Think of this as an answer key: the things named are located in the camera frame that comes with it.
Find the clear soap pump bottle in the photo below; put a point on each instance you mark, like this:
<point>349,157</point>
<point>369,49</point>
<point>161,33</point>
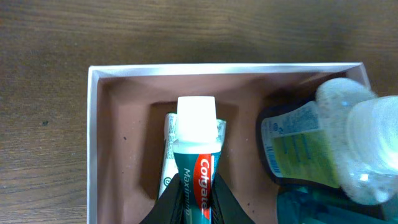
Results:
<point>343,136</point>

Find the green Colgate toothpaste tube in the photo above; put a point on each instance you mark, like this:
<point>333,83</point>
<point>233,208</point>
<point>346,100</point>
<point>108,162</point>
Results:
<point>196,150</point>

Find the teal mouthwash bottle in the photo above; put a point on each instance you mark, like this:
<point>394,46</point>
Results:
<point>318,205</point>

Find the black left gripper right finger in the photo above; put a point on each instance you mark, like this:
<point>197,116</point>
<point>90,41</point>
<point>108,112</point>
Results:
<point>225,207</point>

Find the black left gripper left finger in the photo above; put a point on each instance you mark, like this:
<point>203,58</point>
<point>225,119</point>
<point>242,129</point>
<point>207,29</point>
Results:
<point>169,207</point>

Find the pink cardboard box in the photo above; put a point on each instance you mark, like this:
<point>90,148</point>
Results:
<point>126,112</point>

